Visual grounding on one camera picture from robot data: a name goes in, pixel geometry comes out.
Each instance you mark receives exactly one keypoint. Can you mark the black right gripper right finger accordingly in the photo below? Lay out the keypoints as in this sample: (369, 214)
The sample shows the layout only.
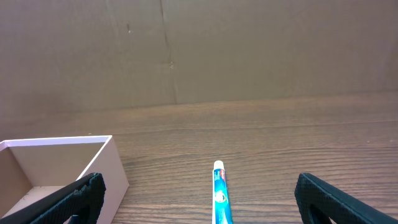
(321, 203)

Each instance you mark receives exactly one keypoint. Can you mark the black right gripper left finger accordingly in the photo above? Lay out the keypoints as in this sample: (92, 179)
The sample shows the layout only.
(78, 202)

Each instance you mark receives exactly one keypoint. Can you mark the white cardboard box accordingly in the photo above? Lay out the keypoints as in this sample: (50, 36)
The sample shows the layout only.
(32, 169)

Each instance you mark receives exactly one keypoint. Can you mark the blue toothpaste tube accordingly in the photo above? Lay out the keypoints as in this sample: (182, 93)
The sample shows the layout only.
(221, 208)

